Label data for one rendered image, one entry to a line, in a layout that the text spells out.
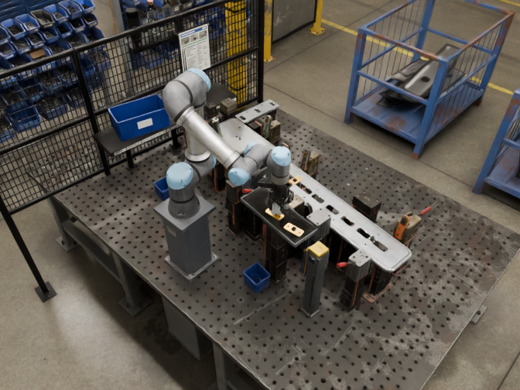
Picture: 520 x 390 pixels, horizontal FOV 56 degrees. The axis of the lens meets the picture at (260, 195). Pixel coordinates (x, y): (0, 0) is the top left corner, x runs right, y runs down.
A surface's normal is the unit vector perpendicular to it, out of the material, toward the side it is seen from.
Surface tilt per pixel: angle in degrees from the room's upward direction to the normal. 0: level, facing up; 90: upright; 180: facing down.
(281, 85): 0
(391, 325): 0
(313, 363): 0
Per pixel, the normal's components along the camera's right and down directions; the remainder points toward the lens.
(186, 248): 0.04, 0.70
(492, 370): 0.00, -0.71
